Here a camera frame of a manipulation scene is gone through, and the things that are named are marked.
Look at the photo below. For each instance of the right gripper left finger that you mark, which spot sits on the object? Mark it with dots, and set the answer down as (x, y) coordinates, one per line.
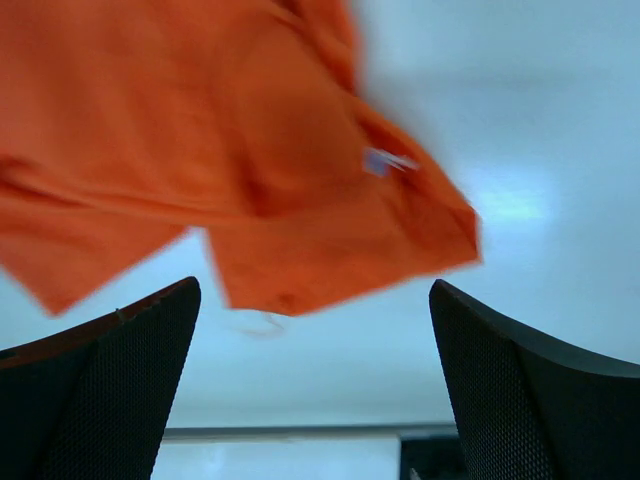
(92, 402)

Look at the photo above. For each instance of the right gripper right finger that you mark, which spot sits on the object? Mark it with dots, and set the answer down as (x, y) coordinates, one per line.
(528, 405)

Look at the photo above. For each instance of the orange t shirt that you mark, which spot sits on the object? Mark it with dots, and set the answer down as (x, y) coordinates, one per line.
(124, 123)

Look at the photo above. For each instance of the aluminium table edge rail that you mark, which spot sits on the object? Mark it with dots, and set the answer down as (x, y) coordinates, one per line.
(402, 430)

